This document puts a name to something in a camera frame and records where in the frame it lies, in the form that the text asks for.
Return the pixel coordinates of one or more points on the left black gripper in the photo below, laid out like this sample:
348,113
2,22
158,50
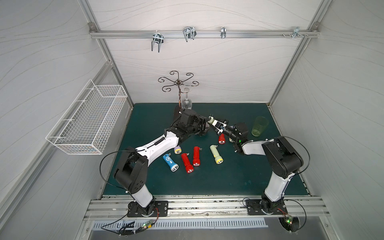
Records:
202,123

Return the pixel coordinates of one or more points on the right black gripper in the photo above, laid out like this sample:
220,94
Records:
223,127

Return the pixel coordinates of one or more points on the red flashlight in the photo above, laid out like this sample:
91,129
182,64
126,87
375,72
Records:
188,166
222,139
196,157

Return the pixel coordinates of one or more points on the pale green flashlight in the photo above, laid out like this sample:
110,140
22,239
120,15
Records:
216,155
211,120

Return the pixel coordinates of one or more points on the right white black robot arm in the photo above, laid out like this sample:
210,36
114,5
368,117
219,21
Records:
284,160

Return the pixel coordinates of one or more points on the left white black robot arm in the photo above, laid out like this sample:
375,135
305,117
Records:
132,169

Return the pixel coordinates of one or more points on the blue flashlight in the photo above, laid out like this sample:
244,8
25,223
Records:
171,163

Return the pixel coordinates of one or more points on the clear wine glass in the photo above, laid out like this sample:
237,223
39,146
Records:
186,103

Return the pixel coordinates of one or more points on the green translucent cup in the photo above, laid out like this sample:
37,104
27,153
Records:
259,126

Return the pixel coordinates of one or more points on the dark metal cup stand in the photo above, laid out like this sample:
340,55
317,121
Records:
169,83

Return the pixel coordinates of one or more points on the green table mat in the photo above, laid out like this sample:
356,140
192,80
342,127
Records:
237,175

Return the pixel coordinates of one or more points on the metal hook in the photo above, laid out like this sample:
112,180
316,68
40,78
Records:
296,34
189,33
158,40
223,32

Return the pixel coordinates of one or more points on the white wire basket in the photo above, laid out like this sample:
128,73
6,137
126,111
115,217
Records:
85,127

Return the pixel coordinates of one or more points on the aluminium cross rail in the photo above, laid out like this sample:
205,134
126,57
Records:
201,34

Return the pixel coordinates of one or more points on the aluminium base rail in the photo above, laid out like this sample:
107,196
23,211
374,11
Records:
199,207

